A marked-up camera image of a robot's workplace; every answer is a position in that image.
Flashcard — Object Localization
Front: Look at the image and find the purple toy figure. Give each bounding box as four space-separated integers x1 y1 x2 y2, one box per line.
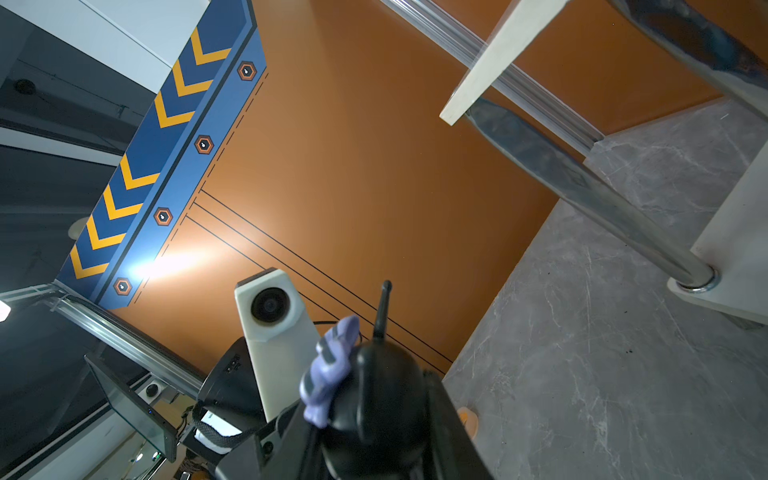
299 316 360 429

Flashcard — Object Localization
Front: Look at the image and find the white two-tier shelf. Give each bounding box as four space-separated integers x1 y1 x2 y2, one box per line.
439 0 768 328

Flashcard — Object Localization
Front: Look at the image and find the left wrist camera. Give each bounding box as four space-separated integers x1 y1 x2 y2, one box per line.
234 268 320 421

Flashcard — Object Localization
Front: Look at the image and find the monitor screen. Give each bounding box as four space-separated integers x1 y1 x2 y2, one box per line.
84 353 177 462

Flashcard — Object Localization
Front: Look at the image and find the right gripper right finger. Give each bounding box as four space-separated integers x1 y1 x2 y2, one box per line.
422 371 493 480

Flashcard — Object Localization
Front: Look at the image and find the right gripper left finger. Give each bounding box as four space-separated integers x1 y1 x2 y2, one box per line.
261 401 324 480

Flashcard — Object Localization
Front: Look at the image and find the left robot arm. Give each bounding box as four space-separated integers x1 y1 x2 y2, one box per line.
183 338 282 479

